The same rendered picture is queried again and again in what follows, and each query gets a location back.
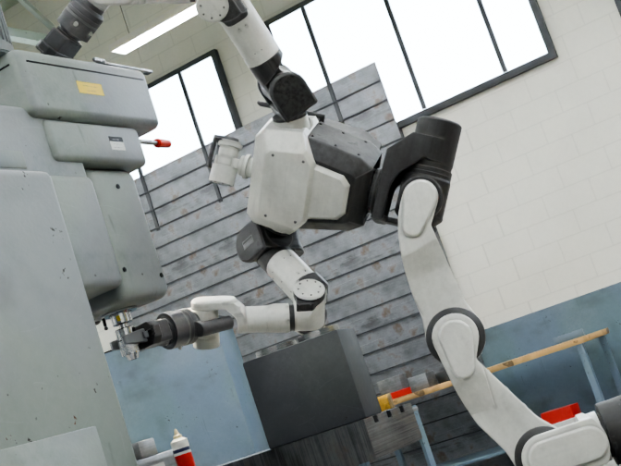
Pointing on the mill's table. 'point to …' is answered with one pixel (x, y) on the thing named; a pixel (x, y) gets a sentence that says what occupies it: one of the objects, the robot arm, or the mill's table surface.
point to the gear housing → (95, 145)
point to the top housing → (76, 91)
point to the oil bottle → (182, 450)
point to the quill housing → (127, 244)
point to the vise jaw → (144, 448)
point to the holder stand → (310, 385)
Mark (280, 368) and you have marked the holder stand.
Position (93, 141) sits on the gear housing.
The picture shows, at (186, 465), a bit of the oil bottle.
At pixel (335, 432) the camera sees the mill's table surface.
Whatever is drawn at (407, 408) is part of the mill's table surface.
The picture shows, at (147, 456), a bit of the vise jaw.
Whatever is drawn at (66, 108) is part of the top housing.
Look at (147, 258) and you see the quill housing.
